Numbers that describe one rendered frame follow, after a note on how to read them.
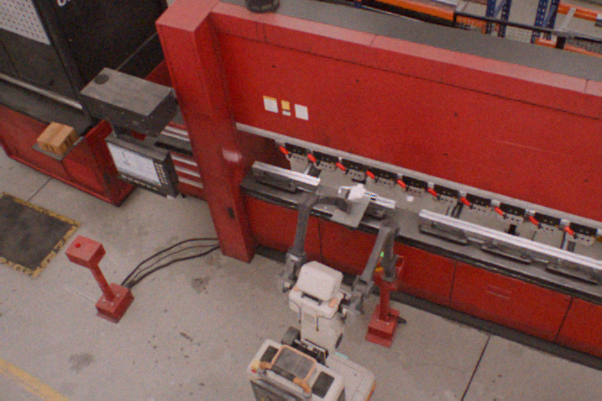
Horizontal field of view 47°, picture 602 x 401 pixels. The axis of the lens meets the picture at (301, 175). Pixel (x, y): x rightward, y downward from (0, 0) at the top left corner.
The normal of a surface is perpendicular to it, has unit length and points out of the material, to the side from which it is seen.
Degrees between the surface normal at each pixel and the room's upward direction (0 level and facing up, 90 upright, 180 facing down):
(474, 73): 90
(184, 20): 0
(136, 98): 0
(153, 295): 0
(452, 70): 90
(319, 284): 48
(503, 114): 90
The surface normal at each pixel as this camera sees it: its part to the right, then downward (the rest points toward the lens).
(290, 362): -0.07, -0.65
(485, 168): -0.41, 0.71
